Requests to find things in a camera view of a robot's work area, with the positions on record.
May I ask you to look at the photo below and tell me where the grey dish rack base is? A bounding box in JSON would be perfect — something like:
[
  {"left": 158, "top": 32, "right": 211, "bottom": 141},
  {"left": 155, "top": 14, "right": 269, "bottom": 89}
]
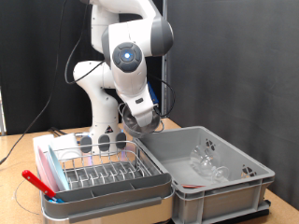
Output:
[{"left": 39, "top": 141, "right": 176, "bottom": 224}]

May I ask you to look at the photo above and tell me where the pink plate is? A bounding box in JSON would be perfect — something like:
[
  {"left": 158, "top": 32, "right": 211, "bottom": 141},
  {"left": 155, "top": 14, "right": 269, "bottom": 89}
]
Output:
[{"left": 36, "top": 145, "right": 60, "bottom": 193}]

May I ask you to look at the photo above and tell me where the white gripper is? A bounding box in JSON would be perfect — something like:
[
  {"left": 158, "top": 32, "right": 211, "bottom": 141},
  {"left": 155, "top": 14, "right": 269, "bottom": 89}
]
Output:
[{"left": 121, "top": 90, "right": 157, "bottom": 128}]

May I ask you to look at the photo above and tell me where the thin wire loop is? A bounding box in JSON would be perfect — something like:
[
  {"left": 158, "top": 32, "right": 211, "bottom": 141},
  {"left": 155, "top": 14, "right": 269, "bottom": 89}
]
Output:
[{"left": 13, "top": 178, "right": 43, "bottom": 217}]

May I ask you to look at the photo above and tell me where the grey plastic crate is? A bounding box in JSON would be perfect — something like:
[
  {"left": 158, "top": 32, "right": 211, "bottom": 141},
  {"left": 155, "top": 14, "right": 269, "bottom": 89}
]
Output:
[{"left": 132, "top": 125, "right": 277, "bottom": 224}]

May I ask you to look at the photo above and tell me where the steel wire dish rack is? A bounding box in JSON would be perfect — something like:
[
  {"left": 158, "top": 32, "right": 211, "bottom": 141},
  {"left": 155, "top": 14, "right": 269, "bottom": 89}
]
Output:
[{"left": 50, "top": 140, "right": 156, "bottom": 191}]

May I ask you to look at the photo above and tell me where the black cable bundle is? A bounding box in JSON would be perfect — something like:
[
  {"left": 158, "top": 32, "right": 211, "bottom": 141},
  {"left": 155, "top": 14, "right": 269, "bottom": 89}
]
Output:
[{"left": 48, "top": 125, "right": 68, "bottom": 137}]

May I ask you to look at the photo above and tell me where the white plastic box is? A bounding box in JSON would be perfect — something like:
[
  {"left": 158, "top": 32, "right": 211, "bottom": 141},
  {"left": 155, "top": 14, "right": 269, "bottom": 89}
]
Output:
[{"left": 32, "top": 133, "right": 57, "bottom": 157}]

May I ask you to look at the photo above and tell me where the red handled utensil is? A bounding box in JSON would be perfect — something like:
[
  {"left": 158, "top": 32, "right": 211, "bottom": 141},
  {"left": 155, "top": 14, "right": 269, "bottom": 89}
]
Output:
[{"left": 21, "top": 169, "right": 60, "bottom": 201}]

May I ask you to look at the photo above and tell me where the clear wine glass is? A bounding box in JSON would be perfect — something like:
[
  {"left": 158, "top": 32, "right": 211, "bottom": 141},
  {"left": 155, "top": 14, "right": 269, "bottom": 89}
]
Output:
[{"left": 189, "top": 144, "right": 231, "bottom": 184}]

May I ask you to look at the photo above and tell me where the long black cable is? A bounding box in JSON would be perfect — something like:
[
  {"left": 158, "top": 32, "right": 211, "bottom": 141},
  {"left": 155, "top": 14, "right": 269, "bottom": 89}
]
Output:
[{"left": 0, "top": 0, "right": 68, "bottom": 167}]

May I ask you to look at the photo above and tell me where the blue handled utensil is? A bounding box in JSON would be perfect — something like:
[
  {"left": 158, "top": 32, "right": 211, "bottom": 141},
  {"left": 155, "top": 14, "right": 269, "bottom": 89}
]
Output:
[{"left": 47, "top": 195, "right": 65, "bottom": 204}]

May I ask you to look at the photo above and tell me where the dark grey backdrop curtain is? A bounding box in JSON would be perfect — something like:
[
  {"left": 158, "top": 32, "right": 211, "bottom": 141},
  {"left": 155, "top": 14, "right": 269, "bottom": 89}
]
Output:
[{"left": 166, "top": 0, "right": 299, "bottom": 211}]

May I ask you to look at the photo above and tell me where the white plastic mug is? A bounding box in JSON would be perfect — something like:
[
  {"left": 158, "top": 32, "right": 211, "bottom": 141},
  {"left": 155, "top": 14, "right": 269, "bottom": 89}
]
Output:
[{"left": 50, "top": 133, "right": 82, "bottom": 161}]

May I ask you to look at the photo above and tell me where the grey metal post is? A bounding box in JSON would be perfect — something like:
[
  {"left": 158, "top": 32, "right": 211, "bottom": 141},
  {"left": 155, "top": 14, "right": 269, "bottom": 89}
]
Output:
[
  {"left": 161, "top": 0, "right": 171, "bottom": 119},
  {"left": 0, "top": 87, "right": 7, "bottom": 136}
]

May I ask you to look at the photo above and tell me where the blue wrist camera bracket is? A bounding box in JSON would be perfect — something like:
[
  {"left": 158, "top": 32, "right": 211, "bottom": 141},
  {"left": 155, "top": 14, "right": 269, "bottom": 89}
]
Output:
[{"left": 147, "top": 81, "right": 160, "bottom": 105}]

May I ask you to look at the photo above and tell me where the light blue plate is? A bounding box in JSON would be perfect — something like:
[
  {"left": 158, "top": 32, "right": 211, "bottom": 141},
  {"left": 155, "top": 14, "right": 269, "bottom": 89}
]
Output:
[{"left": 46, "top": 144, "right": 71, "bottom": 191}]

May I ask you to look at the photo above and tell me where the black backdrop curtain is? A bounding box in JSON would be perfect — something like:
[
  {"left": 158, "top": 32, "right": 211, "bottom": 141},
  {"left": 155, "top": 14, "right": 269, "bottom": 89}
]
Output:
[{"left": 0, "top": 0, "right": 164, "bottom": 136}]

